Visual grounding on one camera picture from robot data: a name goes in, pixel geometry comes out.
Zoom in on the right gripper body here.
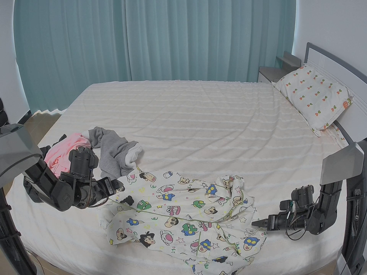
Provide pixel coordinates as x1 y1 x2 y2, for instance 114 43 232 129
267 211 291 231

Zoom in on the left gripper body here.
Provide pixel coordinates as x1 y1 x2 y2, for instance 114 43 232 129
93 177 126 202

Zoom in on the white printed pyjama top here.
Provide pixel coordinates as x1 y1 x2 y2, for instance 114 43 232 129
97 168 268 275

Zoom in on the grey garment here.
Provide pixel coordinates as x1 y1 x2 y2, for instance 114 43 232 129
87 126 143 180

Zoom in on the pink garment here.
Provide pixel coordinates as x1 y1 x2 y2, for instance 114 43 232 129
44 132 93 180

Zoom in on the black garment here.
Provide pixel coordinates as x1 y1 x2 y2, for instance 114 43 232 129
23 134 68 203

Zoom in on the bed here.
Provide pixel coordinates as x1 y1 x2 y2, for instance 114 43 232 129
0 42 367 275

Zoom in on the dark grey chest of drawers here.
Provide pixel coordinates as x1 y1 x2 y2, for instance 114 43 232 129
0 98 9 128

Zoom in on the white printed pillow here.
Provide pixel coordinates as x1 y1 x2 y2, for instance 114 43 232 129
272 63 354 137

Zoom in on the grey bedside table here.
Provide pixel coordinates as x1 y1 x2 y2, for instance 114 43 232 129
258 50 301 84

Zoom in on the blue-green curtain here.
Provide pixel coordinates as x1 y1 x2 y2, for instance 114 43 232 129
13 0 297 114

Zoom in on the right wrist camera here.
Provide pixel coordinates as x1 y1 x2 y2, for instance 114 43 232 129
279 199 296 212

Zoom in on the black cable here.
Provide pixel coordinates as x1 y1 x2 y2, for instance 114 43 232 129
285 224 309 240

